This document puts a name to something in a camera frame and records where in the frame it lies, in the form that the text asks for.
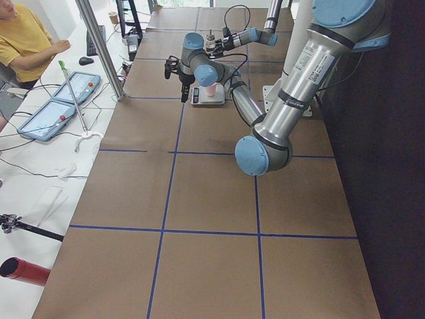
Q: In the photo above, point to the digital kitchen scale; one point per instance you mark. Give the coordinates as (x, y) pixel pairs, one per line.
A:
(198, 97)

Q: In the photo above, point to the person in yellow shirt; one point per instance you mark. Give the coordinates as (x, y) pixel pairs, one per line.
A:
(26, 46)

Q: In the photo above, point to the blue teach pendant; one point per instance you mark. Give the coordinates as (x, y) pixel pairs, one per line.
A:
(47, 121)
(83, 85)

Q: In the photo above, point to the black computer mouse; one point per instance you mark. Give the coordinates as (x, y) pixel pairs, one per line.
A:
(83, 61)

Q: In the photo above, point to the blue teach pendant near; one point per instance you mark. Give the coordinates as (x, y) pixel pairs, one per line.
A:
(47, 121)

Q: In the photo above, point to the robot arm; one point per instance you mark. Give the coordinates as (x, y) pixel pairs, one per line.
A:
(336, 28)
(267, 36)

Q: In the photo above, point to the white acrylic sheet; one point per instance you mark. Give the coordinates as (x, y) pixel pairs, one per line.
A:
(50, 200)

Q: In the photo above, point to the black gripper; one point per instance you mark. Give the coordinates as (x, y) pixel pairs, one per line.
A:
(183, 79)
(219, 44)

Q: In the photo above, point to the paper coffee cup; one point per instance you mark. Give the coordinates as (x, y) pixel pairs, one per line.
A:
(113, 17)

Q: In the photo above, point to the black tripod tool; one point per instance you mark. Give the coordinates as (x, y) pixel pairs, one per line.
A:
(10, 223)

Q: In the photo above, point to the pink cup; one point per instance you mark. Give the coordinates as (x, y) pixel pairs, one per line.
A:
(210, 91)

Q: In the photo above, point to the aluminium frame post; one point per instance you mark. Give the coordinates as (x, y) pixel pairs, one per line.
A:
(90, 21)

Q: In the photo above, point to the red cylinder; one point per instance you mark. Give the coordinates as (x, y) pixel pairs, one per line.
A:
(24, 271)

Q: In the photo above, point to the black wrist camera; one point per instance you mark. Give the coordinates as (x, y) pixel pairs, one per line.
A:
(226, 32)

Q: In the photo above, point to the glass sauce bottle metal spout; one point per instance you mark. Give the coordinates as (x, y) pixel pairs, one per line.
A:
(209, 40)

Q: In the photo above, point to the blue teach pendant far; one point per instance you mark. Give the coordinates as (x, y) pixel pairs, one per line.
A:
(83, 85)

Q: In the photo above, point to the metal rod green tip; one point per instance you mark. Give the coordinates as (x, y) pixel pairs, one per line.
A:
(66, 77)

